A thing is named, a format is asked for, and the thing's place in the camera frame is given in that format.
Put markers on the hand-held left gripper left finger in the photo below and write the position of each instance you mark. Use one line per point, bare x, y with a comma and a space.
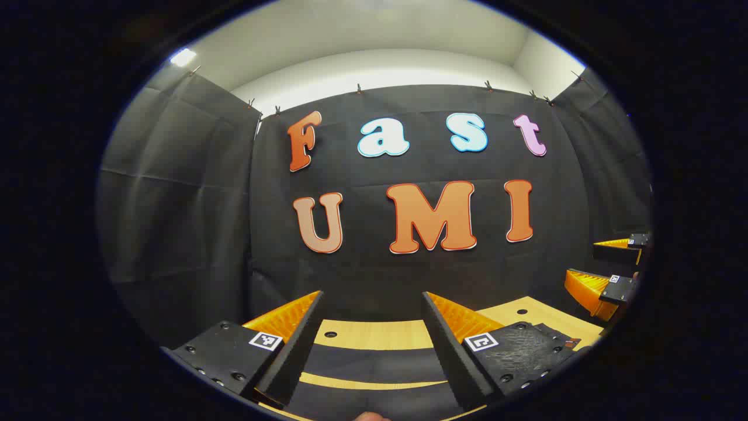
298, 356

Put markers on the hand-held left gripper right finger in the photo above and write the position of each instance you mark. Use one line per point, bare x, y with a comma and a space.
453, 362

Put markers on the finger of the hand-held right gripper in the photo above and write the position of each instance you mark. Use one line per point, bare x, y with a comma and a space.
613, 252
590, 292

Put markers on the dark grey jeans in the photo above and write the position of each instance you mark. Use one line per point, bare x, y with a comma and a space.
374, 365

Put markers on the ceiling light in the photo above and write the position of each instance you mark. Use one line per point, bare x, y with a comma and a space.
183, 57

